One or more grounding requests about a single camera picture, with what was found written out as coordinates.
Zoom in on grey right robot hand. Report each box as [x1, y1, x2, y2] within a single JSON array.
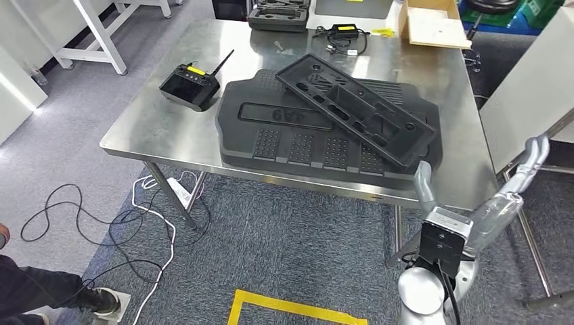
[[412, 135, 551, 259]]

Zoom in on black plastic panel part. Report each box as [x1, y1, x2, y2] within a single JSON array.
[[274, 53, 438, 171]]

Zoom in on stainless steel workbench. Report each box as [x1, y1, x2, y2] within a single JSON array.
[[99, 18, 500, 270], [496, 110, 574, 310]]

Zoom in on black moulded car part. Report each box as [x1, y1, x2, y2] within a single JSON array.
[[215, 68, 444, 192]]

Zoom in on person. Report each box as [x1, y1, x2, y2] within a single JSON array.
[[0, 224, 122, 325]]

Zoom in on raised metal floor socket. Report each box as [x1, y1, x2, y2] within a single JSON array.
[[91, 286, 132, 325]]

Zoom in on white cabinet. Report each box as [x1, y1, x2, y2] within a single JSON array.
[[0, 45, 49, 147], [479, 6, 574, 175]]

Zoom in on chrome office chair base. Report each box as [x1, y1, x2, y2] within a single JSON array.
[[462, 13, 484, 74]]

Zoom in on clear plastic bottle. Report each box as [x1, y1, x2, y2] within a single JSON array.
[[28, 67, 49, 86]]

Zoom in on white power strip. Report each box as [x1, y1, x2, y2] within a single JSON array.
[[166, 177, 194, 202]]

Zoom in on blue platform cart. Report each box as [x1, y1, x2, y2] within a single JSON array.
[[459, 20, 544, 37]]

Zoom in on open cardboard box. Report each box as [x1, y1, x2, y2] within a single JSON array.
[[398, 0, 472, 50]]

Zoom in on green plastic crate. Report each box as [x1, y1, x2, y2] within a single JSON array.
[[459, 0, 566, 30]]

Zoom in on black round stool seat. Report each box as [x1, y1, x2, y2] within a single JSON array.
[[466, 0, 518, 15]]

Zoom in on black remote controller with antenna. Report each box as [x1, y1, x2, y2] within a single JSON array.
[[159, 49, 236, 113]]

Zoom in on black device yellow label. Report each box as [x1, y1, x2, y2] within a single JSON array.
[[312, 23, 371, 57]]

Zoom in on black foam-lined carry case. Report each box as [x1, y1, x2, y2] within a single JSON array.
[[247, 0, 311, 33]]

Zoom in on small black monitor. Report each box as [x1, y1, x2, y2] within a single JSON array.
[[211, 0, 252, 21]]

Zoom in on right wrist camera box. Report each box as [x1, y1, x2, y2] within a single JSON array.
[[419, 207, 474, 279]]

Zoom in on black floor cable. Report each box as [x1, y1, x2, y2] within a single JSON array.
[[20, 172, 212, 297]]

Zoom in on white floor cable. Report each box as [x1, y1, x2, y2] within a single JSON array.
[[130, 170, 207, 325]]

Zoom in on white metal frame table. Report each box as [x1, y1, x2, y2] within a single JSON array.
[[11, 0, 183, 77]]

